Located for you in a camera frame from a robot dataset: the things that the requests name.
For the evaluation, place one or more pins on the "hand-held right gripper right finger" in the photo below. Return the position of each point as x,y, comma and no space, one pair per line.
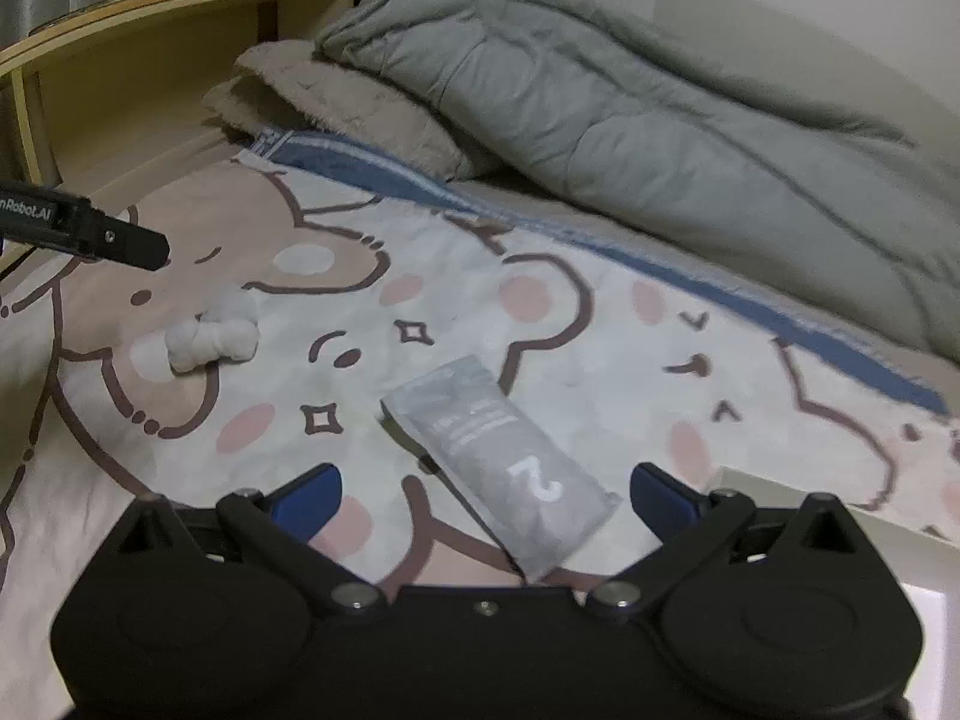
664,499

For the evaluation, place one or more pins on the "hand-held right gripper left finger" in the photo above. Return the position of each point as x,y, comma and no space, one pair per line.
304,499

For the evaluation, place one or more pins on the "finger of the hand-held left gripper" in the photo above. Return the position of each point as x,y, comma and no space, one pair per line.
124,240

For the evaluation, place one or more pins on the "grey packet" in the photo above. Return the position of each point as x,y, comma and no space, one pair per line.
510,465

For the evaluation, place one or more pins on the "white cardboard box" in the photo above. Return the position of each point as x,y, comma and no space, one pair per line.
825,495

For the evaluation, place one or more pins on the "white fluffy bow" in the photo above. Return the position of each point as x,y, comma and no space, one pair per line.
214,334

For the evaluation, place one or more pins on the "wooden headboard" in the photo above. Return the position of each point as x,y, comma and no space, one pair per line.
150,52

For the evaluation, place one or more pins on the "printed bear blanket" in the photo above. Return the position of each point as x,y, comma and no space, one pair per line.
450,300

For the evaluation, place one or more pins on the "beige fleece blanket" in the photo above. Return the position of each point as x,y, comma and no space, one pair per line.
352,109

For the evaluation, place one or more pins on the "grey duvet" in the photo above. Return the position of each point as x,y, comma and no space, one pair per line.
637,127

